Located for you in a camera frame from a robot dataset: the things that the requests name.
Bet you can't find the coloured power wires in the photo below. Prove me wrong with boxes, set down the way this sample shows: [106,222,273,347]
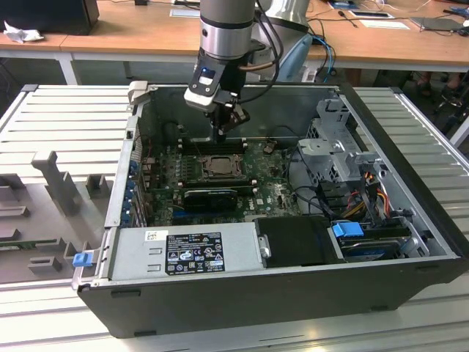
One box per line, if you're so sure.
[344,183,391,219]

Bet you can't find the grey power supply unit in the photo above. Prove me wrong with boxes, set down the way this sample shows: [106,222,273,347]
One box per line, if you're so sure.
[108,223,265,282]

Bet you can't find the white-edged phone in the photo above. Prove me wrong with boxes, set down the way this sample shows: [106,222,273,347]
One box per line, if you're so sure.
[347,10,395,20]

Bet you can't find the black RAM slot bank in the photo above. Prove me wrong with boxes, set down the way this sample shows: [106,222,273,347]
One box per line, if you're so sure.
[182,177,256,196]
[180,136,247,155]

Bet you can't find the white flat device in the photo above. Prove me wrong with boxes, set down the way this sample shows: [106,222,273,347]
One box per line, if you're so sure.
[169,7,202,18]

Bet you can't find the metal socket cover frame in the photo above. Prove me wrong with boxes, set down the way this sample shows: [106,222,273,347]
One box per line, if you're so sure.
[199,154,244,180]

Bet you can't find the blue cable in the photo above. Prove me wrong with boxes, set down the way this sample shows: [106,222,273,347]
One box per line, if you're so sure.
[311,34,336,80]

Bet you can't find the wooden desk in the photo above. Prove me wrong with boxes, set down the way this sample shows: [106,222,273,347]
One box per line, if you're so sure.
[0,0,469,73]

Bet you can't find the black graphics card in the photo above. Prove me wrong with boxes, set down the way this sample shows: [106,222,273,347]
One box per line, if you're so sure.
[182,188,238,213]

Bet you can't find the CPU socket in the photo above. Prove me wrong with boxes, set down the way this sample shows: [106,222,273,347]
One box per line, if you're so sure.
[199,153,245,181]

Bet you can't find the silver square CPU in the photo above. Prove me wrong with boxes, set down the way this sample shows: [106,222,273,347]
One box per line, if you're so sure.
[210,158,235,173]

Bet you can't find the grey parts rack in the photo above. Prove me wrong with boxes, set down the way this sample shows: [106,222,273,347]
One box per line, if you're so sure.
[0,150,113,285]

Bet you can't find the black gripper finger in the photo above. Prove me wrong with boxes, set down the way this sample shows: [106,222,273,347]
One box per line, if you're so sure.
[225,103,251,135]
[213,103,227,144]

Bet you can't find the green motherboard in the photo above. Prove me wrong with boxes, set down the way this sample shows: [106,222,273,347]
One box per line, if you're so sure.
[141,139,313,227]

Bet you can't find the white paper sheet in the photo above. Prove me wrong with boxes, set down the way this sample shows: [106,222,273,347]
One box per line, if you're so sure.
[358,18,410,30]

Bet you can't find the black plastic fan shroud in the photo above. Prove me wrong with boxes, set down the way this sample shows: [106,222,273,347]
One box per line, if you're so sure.
[254,215,347,268]

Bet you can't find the black open PC case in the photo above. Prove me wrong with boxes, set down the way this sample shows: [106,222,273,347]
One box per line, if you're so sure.
[71,81,469,340]

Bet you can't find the dark grey tablet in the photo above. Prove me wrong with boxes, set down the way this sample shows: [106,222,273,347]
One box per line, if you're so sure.
[409,16,469,34]

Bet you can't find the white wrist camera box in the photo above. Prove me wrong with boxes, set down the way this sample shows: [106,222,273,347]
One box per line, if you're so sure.
[182,65,222,111]

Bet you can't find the hard disk in blue carrier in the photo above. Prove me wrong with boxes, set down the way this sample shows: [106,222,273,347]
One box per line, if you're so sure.
[331,221,404,262]

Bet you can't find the silver metal drive cage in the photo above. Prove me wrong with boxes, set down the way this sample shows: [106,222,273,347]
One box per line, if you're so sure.
[295,98,385,184]

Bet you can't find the crumpled white paper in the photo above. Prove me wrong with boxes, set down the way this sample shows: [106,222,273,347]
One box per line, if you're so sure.
[2,20,45,44]

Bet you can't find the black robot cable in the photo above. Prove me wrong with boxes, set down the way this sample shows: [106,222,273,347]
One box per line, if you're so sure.
[236,0,285,103]

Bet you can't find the black box on desk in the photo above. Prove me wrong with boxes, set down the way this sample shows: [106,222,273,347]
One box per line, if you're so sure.
[0,0,100,37]

